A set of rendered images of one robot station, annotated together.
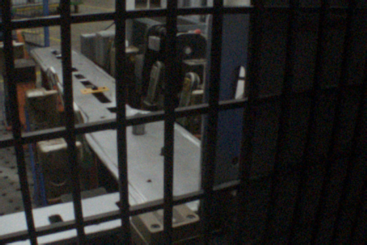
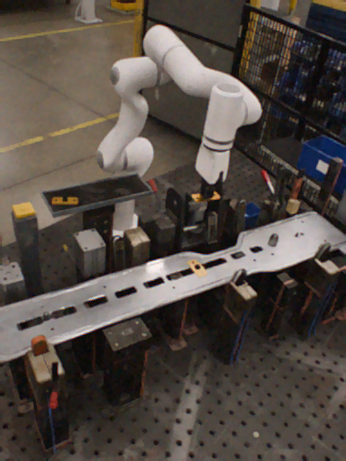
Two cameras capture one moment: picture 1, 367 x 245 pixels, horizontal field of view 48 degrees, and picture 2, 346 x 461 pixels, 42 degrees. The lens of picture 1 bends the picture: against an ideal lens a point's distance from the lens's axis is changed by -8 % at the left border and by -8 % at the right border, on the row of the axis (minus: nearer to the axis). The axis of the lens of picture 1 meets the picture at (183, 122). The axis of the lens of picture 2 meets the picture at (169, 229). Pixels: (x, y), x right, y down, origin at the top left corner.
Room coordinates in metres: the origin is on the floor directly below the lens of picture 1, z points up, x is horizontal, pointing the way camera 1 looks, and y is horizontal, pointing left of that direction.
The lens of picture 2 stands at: (1.46, 1.40, 2.05)
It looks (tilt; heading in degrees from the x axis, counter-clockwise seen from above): 38 degrees down; 265
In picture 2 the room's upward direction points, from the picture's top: 7 degrees clockwise
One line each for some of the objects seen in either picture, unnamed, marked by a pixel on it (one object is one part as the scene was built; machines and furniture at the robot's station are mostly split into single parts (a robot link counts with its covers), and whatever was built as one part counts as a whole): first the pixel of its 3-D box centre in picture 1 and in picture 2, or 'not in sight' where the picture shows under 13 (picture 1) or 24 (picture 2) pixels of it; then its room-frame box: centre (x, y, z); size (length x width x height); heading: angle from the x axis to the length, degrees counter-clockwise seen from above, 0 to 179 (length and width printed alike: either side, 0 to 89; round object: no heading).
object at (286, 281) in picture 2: not in sight; (277, 308); (0.92, 0.28, 0.84); 0.11 x 0.08 x 0.29; 119
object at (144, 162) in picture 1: (90, 90); (193, 272); (1.25, 0.28, 1.00); 1.38 x 0.22 x 0.02; 29
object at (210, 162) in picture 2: not in sight; (213, 158); (1.25, 0.28, 1.44); 0.10 x 0.07 x 0.11; 115
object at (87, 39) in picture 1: (92, 73); (15, 311); (1.83, 0.40, 0.88); 0.11 x 0.10 x 0.36; 119
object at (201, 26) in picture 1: (164, 19); (97, 193); (1.60, 0.08, 1.16); 0.37 x 0.14 x 0.02; 29
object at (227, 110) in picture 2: not in sight; (224, 111); (1.25, 0.28, 1.58); 0.09 x 0.08 x 0.13; 30
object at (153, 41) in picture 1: (171, 109); (188, 239); (1.25, 0.04, 0.94); 0.18 x 0.13 x 0.49; 29
